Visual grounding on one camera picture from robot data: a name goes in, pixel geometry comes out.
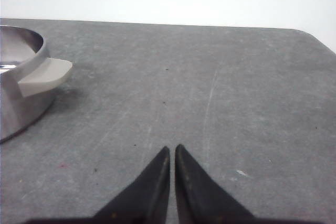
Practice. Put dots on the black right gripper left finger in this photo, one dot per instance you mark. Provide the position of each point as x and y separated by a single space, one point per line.
146 199

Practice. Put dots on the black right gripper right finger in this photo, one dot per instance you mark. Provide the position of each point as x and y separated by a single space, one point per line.
199 198

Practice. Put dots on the stainless steel steamer pot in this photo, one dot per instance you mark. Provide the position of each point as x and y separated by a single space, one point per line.
29 78

